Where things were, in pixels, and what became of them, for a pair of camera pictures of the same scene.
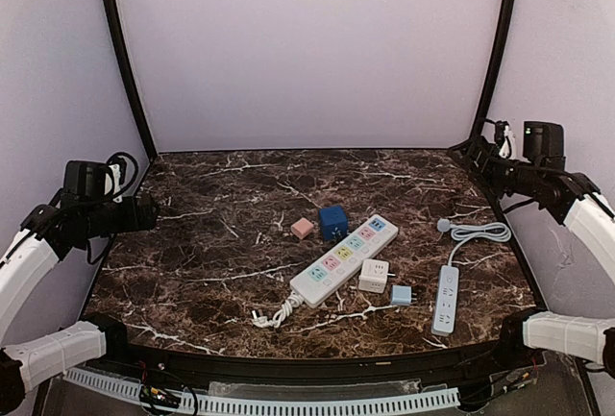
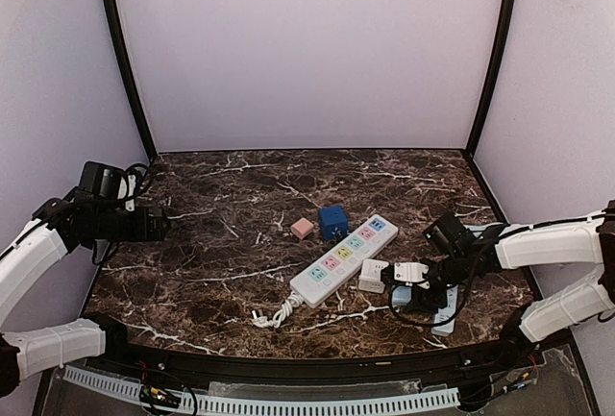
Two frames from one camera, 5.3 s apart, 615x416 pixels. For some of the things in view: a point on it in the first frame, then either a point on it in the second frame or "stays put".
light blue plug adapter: [401, 294] stays put
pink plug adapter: [302, 228] stays put
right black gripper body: [479, 151] to [430, 275]
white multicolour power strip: [331, 270] stays put
